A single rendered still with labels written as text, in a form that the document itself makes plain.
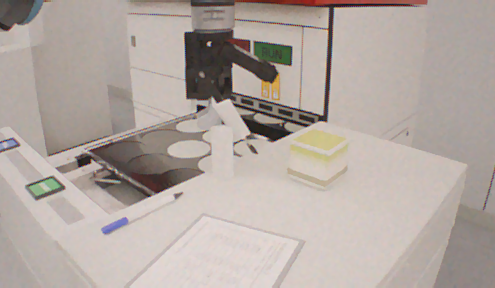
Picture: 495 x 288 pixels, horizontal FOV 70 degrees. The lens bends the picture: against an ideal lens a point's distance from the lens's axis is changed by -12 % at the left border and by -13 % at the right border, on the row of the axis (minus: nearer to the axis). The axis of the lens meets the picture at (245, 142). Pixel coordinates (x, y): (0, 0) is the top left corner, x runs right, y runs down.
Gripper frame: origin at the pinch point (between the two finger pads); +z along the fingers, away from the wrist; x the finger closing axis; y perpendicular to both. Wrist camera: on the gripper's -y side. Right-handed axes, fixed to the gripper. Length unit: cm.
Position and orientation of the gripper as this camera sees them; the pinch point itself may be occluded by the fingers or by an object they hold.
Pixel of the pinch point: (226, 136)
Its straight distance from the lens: 75.6
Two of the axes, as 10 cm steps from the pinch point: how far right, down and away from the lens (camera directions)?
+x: 1.2, 3.9, -9.1
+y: -9.9, 0.5, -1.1
